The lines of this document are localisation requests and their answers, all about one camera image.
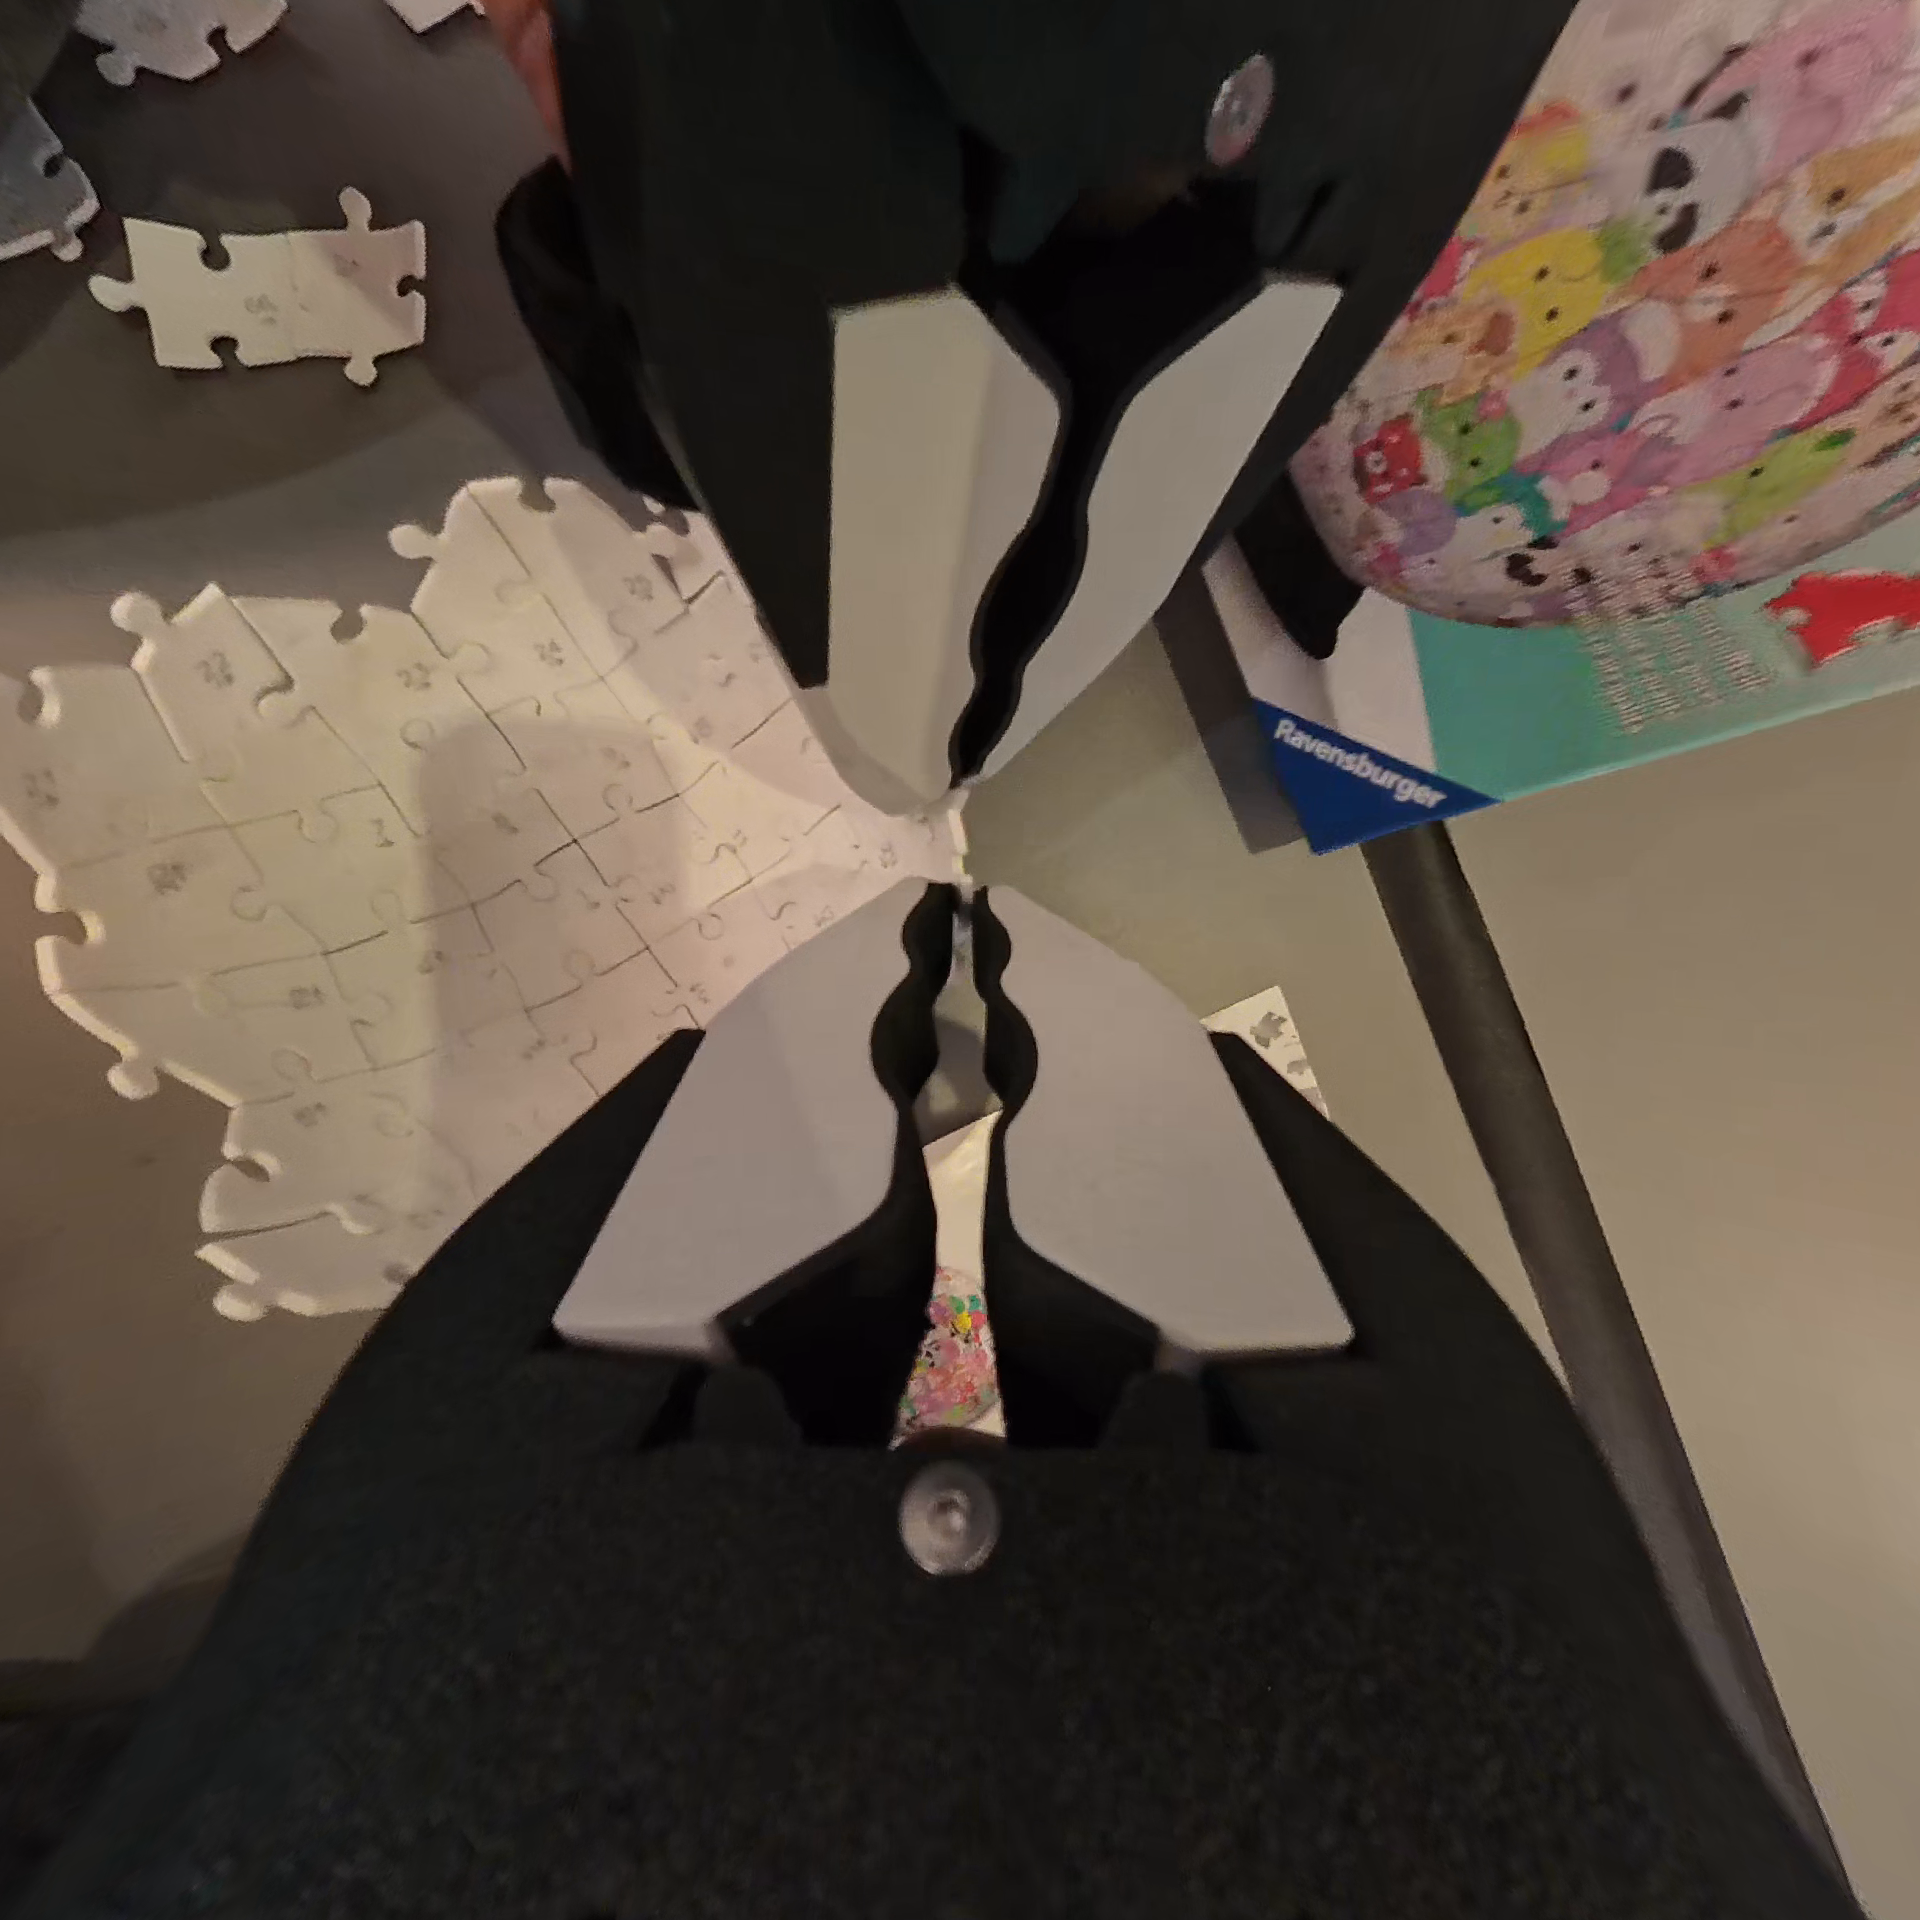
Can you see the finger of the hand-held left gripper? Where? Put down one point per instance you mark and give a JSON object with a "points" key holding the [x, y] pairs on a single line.
{"points": [[902, 510], [1188, 510]]}

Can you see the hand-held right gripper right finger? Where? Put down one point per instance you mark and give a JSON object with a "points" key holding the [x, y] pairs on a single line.
{"points": [[1172, 1187]]}

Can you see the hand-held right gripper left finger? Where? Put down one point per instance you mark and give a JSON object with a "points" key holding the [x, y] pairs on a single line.
{"points": [[737, 1187]]}

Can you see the partly built white puzzle ball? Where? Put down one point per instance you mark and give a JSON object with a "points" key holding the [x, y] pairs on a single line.
{"points": [[392, 872]]}

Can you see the colourful puzzle ball box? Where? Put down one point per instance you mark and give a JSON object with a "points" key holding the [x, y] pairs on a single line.
{"points": [[1622, 363]]}

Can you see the pile of loose puzzle pieces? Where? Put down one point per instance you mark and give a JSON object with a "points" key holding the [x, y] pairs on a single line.
{"points": [[182, 31]]}

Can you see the person's left hand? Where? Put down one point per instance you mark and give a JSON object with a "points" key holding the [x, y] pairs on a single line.
{"points": [[527, 56]]}

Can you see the printed instruction sheet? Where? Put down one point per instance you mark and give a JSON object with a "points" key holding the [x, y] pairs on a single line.
{"points": [[1268, 1045]]}

